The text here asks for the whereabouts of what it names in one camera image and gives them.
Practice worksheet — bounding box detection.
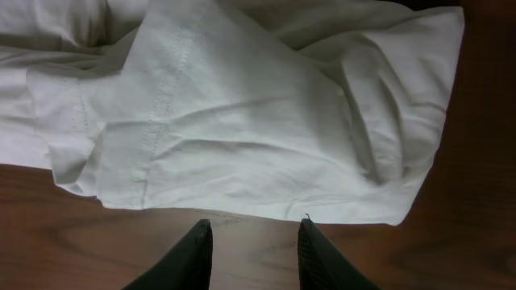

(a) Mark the white t-shirt black print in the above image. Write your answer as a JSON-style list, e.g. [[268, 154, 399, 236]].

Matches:
[[1, 0, 464, 225]]

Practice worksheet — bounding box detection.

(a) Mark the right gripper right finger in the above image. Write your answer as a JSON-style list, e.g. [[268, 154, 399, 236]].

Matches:
[[298, 218, 380, 290]]

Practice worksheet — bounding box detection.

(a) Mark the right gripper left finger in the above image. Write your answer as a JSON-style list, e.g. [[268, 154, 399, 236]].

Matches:
[[123, 219, 213, 290]]

